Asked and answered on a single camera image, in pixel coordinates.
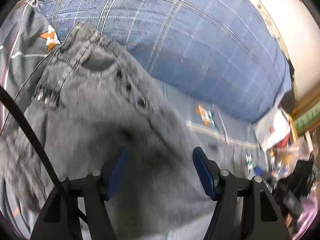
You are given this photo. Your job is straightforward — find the clutter pile beside sofa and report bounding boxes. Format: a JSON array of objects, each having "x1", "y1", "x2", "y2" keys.
[{"x1": 254, "y1": 131, "x2": 319, "y2": 239}]

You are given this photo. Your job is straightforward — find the black cable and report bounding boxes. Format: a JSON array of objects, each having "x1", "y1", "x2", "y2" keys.
[{"x1": 0, "y1": 86, "x2": 89, "y2": 224}]

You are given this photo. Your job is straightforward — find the blue plaid sofa back cushion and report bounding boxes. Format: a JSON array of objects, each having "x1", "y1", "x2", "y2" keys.
[{"x1": 35, "y1": 0, "x2": 292, "y2": 122}]

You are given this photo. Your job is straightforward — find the grey denim pants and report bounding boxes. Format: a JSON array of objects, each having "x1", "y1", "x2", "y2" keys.
[{"x1": 1, "y1": 23, "x2": 230, "y2": 239}]

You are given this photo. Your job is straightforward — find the grey patterned sofa seat cover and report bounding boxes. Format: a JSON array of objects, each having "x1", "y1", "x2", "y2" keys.
[{"x1": 1, "y1": 2, "x2": 266, "y2": 179}]

